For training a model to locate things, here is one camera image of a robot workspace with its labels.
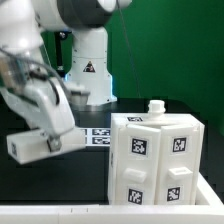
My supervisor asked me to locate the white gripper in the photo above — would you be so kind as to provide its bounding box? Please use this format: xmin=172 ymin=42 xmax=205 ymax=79
xmin=0 ymin=78 xmax=75 ymax=152

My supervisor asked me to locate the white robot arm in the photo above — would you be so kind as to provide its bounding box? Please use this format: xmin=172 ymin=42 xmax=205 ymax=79
xmin=0 ymin=0 xmax=132 ymax=157

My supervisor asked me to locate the black camera on stand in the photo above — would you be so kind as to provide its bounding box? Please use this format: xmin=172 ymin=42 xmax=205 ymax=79
xmin=54 ymin=31 xmax=71 ymax=80

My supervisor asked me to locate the white cabinet door panel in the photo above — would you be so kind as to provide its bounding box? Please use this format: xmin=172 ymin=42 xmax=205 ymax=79
xmin=155 ymin=125 xmax=198 ymax=205
xmin=115 ymin=125 xmax=161 ymax=205

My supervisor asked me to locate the white marker sheet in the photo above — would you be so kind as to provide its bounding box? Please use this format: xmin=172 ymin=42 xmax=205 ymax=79
xmin=83 ymin=128 xmax=110 ymax=147

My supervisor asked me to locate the white cabinet door block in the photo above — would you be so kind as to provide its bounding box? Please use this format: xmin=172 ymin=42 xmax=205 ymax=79
xmin=7 ymin=128 xmax=85 ymax=164

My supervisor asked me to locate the white L-shaped workspace border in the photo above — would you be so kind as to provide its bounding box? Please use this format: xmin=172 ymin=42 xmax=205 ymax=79
xmin=0 ymin=176 xmax=224 ymax=224

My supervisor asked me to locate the white cabinet body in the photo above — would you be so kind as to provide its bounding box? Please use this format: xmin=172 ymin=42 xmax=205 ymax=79
xmin=108 ymin=100 xmax=204 ymax=205

